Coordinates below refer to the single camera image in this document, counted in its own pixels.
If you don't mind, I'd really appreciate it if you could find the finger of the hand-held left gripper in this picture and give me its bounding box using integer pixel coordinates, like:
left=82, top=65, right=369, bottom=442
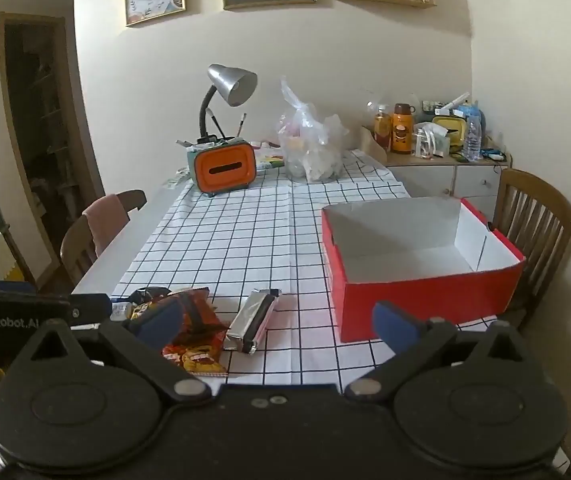
left=72, top=294, right=112, bottom=327

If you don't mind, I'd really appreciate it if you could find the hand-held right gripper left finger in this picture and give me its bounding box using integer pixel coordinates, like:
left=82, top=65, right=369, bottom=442
left=13, top=303, right=212, bottom=403

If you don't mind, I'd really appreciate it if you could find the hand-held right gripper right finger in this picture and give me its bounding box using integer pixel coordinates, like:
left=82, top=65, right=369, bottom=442
left=344, top=301, right=541, bottom=401

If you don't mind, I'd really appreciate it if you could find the dark green snack packet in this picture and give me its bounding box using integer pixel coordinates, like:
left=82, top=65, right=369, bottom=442
left=130, top=287, right=169, bottom=306

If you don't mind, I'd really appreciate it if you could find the orange brown snack packet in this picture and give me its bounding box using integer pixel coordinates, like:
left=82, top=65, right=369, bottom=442
left=133, top=287, right=227, bottom=347

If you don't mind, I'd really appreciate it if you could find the red cardboard box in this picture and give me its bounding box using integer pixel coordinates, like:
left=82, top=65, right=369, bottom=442
left=321, top=197, right=527, bottom=343

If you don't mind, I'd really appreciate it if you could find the red snack packet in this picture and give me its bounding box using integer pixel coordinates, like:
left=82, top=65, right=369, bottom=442
left=162, top=342, right=229, bottom=377

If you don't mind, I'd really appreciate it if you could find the silver snack packet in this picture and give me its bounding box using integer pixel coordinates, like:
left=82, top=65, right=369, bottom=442
left=222, top=288, right=283, bottom=356

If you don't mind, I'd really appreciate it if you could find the yellow white cloth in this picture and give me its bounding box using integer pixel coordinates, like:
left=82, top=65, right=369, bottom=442
left=0, top=231, right=27, bottom=284

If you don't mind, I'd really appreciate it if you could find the wooden chair with pink cloth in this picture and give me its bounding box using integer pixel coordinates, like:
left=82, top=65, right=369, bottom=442
left=60, top=189, right=148, bottom=287

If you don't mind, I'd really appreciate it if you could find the black white checked tablecloth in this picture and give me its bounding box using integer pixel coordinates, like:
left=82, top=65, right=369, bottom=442
left=110, top=149, right=499, bottom=386

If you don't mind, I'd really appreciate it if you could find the white wooden cabinet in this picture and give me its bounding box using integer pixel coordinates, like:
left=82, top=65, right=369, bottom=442
left=384, top=152, right=512, bottom=222

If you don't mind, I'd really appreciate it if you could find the orange tissue box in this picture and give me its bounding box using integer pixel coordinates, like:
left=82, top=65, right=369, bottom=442
left=188, top=141, right=258, bottom=197

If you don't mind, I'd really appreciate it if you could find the wooden slat-back chair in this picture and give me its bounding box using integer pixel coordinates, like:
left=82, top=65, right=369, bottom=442
left=487, top=168, right=571, bottom=330

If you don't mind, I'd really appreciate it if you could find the brown cardboard piece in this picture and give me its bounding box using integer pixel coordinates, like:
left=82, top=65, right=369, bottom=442
left=357, top=125, right=389, bottom=164

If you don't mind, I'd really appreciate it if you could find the yellow juice bottle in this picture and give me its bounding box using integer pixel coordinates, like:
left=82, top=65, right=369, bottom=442
left=373, top=104, right=393, bottom=154

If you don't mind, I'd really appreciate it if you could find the green red printed packet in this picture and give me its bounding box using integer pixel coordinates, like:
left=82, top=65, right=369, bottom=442
left=253, top=141, right=286, bottom=171

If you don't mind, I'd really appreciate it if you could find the orange thermos bottle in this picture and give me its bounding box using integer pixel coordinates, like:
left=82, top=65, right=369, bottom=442
left=391, top=103, right=415, bottom=155

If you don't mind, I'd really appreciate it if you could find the clear plastic bag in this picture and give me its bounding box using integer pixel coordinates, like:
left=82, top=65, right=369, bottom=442
left=278, top=76, right=351, bottom=184

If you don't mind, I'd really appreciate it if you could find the yellow lunch box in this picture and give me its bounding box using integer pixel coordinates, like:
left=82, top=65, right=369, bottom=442
left=432, top=115, right=467, bottom=149

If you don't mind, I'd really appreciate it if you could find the clear water bottle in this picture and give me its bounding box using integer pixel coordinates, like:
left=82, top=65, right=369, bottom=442
left=463, top=105, right=483, bottom=162

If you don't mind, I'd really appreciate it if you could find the white tube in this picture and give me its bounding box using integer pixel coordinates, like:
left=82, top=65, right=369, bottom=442
left=442, top=92, right=471, bottom=111

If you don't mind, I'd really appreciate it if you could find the silver desk lamp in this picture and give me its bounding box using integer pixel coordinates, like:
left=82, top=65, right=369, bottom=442
left=198, top=63, right=258, bottom=144

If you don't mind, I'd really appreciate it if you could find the wooden door frame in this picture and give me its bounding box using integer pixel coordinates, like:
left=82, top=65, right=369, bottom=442
left=0, top=12, right=107, bottom=287

